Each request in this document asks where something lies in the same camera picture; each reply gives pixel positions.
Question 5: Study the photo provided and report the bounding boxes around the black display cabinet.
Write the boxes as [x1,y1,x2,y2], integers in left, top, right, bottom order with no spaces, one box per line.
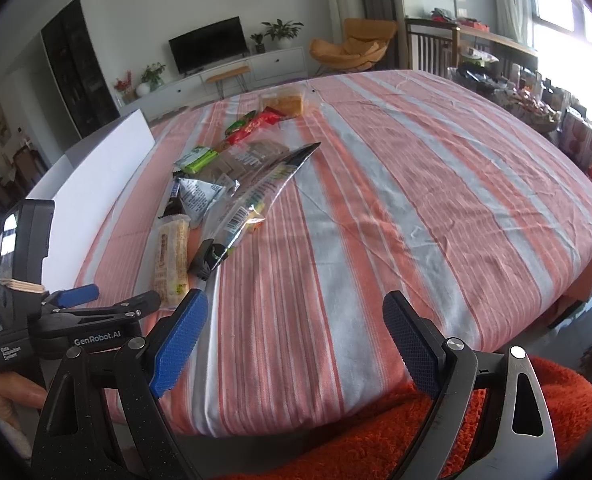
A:
[41,0,119,138]

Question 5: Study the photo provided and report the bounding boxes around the black flat television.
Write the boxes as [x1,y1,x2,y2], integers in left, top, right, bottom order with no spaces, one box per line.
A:
[168,16,248,75]

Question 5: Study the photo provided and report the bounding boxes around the red flower plant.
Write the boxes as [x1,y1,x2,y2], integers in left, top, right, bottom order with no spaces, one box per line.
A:
[113,70,136,105]

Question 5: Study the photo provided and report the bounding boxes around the potted green plant right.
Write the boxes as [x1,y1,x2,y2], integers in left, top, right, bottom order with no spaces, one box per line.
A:
[261,18,304,49]

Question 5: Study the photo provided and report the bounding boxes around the black long snack bag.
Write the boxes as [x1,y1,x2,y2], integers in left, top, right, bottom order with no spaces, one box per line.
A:
[189,142,320,281]

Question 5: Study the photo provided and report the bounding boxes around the white board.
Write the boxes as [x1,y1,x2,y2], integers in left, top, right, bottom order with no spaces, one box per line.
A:
[28,110,154,290]

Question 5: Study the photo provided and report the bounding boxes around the striped red grey tablecloth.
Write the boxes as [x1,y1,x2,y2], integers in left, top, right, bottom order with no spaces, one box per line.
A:
[72,68,592,438]

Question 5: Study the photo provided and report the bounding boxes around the red snack packet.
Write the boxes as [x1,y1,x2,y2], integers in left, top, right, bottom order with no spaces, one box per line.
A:
[223,107,285,146]

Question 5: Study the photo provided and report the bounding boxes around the silver grey snack pouch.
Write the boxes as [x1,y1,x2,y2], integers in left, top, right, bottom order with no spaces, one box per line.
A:
[174,177,226,229]

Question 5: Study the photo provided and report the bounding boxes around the orange lounge chair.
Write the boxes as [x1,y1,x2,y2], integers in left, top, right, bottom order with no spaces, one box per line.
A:
[309,18,398,73]

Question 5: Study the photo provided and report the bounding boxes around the bagged sliced bread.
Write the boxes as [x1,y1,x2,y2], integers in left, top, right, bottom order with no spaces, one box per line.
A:
[258,82,321,118]

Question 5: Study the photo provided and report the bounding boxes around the person's left hand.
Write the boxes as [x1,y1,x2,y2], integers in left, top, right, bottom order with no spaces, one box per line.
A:
[0,372,48,430]

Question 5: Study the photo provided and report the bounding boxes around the orange red fuzzy sweater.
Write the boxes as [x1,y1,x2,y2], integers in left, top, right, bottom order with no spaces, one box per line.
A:
[216,353,592,480]

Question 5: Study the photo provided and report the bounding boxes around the clear bag brown bars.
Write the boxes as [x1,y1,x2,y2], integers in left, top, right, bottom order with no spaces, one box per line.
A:
[195,139,290,195]

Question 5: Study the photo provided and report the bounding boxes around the small potted plant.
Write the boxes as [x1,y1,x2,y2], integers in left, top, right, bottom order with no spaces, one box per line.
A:
[250,32,266,54]

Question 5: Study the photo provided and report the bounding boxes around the green sausage snack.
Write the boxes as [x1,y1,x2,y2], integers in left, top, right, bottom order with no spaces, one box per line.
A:
[224,110,257,138]

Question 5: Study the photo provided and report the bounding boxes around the white tv cabinet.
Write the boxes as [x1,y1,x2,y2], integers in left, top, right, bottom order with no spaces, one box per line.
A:
[119,47,308,120]

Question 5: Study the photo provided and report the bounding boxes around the green plant white vase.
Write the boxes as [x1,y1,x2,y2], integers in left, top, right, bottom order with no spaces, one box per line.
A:
[136,62,166,98]

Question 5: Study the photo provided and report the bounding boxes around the beige cracker packet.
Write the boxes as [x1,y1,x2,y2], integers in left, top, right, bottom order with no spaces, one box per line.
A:
[152,214,190,309]

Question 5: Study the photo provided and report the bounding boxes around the thin dark stick packet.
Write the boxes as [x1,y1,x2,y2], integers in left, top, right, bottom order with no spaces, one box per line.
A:
[159,177,183,219]

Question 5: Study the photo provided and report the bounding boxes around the green white snack packet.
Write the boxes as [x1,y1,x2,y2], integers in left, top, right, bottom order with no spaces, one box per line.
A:
[174,145,219,176]

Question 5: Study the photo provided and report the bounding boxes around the wooden bench stool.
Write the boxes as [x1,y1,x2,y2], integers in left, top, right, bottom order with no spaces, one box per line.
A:
[203,65,250,100]

